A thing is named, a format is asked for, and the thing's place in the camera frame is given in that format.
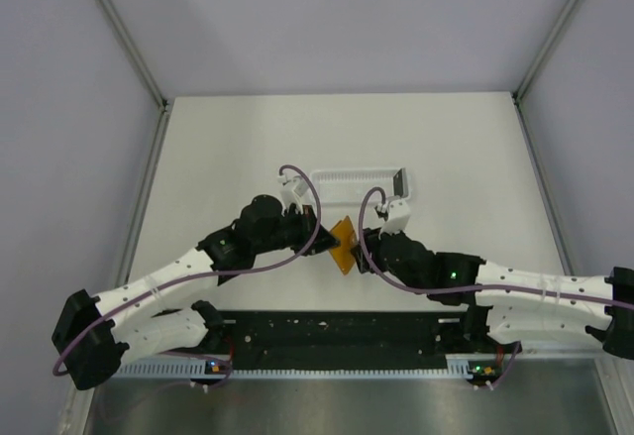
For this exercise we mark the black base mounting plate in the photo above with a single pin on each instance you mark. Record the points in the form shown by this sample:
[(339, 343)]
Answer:
[(347, 340)]

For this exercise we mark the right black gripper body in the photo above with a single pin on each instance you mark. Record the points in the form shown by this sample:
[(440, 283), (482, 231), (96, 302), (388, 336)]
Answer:
[(373, 239)]

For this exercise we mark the orange leather card holder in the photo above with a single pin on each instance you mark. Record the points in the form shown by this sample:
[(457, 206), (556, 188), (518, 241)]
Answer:
[(342, 254)]

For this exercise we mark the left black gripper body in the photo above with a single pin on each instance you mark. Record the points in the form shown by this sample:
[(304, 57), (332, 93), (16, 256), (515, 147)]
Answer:
[(296, 231)]

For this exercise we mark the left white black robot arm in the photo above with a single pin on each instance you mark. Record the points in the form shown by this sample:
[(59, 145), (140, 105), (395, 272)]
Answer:
[(169, 310)]

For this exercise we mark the aluminium frame post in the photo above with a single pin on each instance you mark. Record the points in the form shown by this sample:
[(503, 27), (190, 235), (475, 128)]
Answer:
[(540, 59), (132, 52)]

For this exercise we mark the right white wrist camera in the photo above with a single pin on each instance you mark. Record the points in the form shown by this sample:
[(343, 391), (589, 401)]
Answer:
[(395, 214)]

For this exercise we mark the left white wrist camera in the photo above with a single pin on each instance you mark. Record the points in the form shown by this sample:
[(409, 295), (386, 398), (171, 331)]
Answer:
[(295, 193)]

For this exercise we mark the right aluminium frame post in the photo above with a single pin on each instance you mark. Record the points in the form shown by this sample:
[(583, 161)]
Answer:
[(540, 59)]

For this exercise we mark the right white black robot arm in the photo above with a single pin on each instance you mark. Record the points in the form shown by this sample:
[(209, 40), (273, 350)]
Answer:
[(507, 305)]

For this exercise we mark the clear plastic card tray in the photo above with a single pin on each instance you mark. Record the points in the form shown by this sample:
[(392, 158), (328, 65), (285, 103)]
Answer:
[(348, 186)]

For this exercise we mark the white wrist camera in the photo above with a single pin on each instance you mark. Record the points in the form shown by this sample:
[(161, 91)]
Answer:
[(395, 214), (295, 193)]

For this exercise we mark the dark credit card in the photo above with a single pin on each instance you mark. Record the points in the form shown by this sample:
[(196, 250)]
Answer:
[(399, 184)]

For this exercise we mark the left aluminium frame post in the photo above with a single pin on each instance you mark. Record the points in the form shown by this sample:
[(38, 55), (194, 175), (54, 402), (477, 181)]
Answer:
[(132, 52)]

